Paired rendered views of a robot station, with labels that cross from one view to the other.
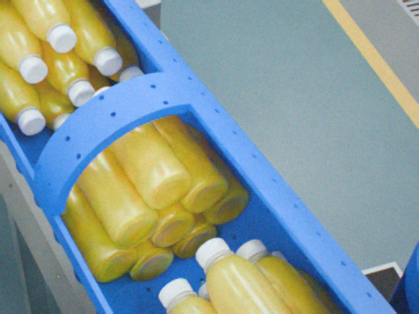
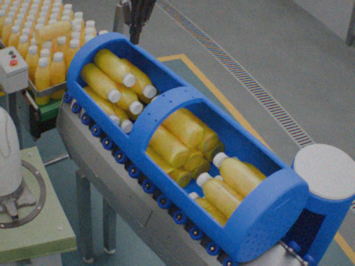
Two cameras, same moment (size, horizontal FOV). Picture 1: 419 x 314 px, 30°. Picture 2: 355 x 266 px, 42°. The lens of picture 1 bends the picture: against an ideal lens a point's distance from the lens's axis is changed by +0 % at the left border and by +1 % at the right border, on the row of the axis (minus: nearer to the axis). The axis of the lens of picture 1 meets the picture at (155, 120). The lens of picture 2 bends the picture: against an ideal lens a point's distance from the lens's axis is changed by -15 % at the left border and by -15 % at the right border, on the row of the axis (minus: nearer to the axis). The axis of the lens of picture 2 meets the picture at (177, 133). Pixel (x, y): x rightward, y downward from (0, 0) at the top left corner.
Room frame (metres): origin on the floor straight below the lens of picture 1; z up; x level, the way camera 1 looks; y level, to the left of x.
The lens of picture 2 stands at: (-0.52, 0.30, 2.06)
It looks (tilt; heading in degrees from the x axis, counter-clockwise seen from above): 38 degrees down; 346
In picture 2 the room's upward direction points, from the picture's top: 9 degrees clockwise
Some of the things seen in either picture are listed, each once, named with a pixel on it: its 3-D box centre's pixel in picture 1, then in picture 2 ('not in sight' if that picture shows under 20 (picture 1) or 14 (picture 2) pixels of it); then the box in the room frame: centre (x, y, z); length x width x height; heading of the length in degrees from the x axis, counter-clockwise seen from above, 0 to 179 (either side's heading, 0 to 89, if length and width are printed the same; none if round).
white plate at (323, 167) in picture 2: not in sight; (328, 170); (0.56, -0.50, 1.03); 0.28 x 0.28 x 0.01
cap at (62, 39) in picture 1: (62, 39); (129, 80); (0.87, 0.14, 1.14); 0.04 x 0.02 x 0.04; 120
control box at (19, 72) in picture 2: not in sight; (10, 68); (1.13, 0.62, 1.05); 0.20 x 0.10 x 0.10; 30
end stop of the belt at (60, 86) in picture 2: not in sight; (81, 79); (1.16, 0.30, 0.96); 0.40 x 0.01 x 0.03; 120
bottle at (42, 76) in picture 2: not in sight; (42, 82); (1.11, 0.47, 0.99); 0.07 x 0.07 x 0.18
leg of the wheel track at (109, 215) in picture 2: not in sight; (109, 212); (1.07, 0.17, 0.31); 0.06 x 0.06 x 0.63; 30
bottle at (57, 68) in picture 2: not in sight; (57, 76); (1.15, 0.40, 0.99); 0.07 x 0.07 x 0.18
